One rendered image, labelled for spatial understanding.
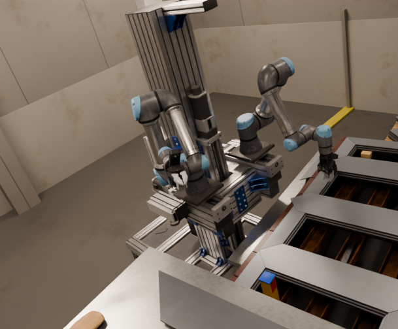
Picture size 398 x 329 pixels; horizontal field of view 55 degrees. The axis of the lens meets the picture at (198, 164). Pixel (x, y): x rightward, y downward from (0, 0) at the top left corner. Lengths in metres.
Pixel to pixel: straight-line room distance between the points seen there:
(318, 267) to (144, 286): 0.81
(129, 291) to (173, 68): 1.19
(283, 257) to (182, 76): 1.13
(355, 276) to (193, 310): 0.75
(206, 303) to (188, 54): 1.36
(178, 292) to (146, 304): 0.15
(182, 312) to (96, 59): 4.40
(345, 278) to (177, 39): 1.48
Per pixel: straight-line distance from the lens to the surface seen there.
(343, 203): 2.28
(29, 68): 5.20
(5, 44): 5.12
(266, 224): 2.46
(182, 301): 1.63
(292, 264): 1.96
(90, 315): 1.74
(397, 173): 2.52
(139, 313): 1.69
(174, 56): 2.20
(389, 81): 4.97
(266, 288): 1.90
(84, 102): 5.48
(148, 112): 1.96
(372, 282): 1.88
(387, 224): 2.15
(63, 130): 5.40
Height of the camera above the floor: 2.26
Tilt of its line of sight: 29 degrees down
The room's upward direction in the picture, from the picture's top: 16 degrees counter-clockwise
